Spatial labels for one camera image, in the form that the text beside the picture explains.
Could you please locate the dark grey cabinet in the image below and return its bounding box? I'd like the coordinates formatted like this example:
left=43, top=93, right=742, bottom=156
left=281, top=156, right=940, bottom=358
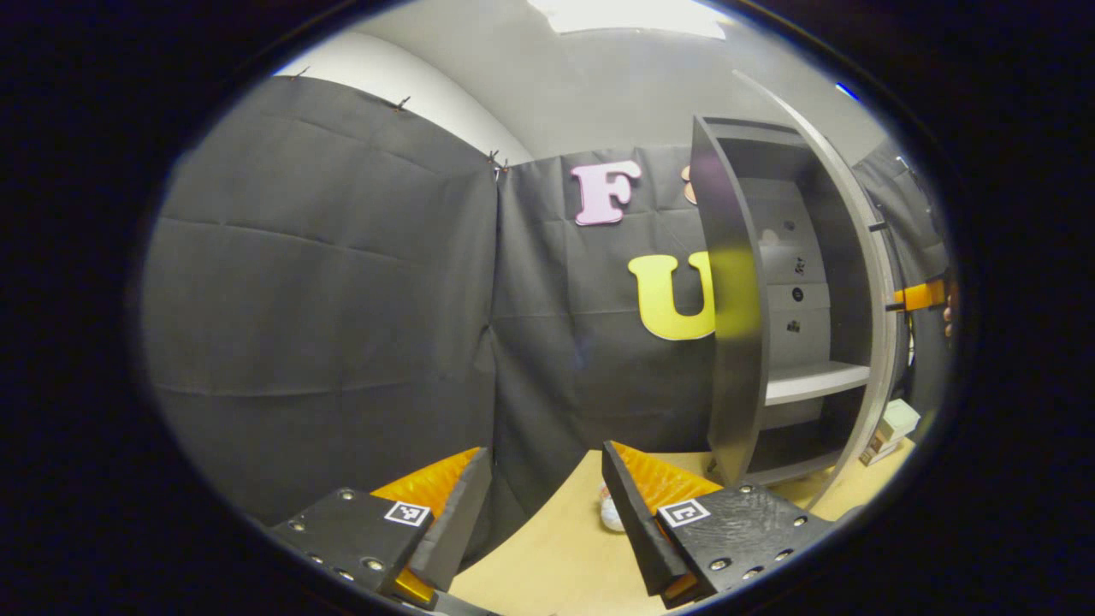
left=689, top=115, right=873, bottom=489

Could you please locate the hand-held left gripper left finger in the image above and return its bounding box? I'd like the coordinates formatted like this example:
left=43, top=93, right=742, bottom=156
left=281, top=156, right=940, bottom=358
left=269, top=447, right=494, bottom=613

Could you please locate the large ceiling lamp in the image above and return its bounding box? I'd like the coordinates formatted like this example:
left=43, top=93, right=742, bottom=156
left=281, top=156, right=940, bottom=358
left=526, top=0, right=728, bottom=39

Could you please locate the beige cabinet door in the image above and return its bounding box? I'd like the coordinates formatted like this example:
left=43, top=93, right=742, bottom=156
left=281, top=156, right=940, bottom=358
left=731, top=70, right=899, bottom=512

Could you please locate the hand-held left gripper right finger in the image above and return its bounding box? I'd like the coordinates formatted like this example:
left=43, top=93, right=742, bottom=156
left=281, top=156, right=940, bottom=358
left=601, top=441, right=843, bottom=610

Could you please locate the pale green book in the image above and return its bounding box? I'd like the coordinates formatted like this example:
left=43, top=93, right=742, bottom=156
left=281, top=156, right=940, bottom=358
left=881, top=399, right=922, bottom=442

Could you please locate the white cabinet shelf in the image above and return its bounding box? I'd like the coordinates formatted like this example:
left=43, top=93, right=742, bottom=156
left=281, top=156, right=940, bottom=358
left=764, top=360, right=872, bottom=407

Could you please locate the black backdrop cloth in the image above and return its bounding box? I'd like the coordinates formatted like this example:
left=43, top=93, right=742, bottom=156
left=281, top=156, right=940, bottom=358
left=141, top=75, right=955, bottom=548

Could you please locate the white crumpled cloth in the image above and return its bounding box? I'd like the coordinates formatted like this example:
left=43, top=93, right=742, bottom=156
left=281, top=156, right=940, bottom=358
left=599, top=483, right=627, bottom=533

